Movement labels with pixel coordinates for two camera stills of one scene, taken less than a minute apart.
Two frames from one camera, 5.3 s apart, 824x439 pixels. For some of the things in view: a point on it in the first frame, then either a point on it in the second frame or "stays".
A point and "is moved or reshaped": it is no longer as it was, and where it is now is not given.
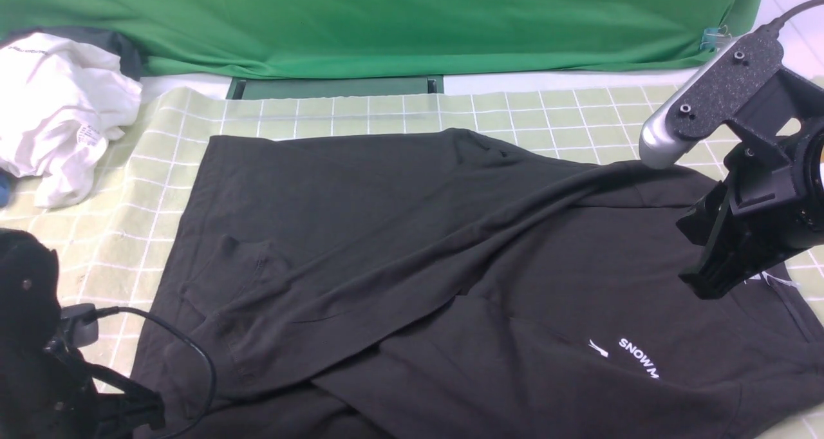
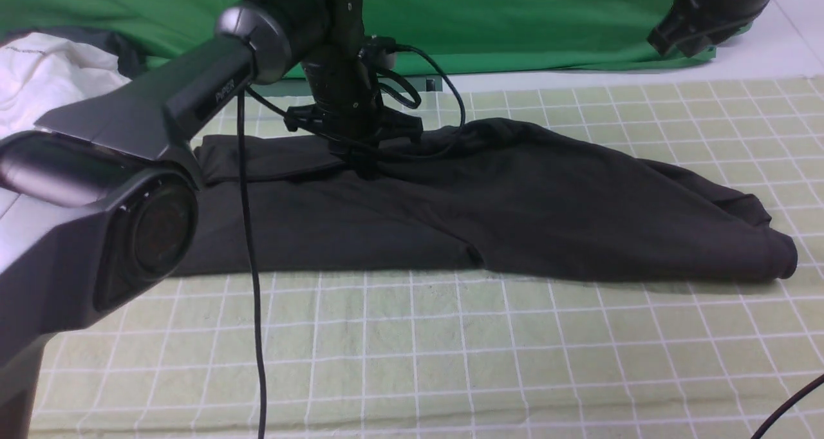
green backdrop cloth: x=222 y=25 stays
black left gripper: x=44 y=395 → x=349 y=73
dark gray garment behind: x=131 y=56 stays
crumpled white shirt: x=62 y=99 stays
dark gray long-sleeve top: x=448 y=284 is moved or reshaped
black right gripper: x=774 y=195 → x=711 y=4
